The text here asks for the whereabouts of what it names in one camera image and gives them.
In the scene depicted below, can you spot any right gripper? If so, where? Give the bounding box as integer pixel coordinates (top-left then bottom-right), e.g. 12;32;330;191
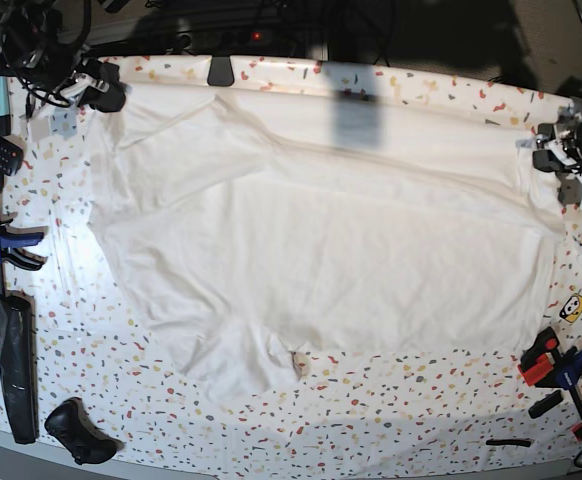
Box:
25;61;126;140

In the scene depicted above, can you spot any white T-shirt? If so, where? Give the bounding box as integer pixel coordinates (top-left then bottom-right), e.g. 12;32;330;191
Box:
86;84;564;403

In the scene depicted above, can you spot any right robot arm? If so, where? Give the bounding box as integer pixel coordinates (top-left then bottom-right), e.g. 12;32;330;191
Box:
0;1;126;124

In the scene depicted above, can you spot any black table clip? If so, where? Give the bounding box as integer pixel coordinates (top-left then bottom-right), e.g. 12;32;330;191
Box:
207;56;235;87

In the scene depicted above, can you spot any teal highlighter pen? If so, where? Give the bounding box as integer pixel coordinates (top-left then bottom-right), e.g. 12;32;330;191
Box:
0;74;11;137

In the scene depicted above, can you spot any yellow cartoon sticker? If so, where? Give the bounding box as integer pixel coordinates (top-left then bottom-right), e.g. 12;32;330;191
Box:
559;293;582;324

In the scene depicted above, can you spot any blue right bar clamp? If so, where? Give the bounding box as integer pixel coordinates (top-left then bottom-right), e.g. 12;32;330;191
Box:
518;327;582;452

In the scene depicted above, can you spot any black game controller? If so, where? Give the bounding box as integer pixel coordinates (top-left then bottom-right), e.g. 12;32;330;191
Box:
44;397;120;465

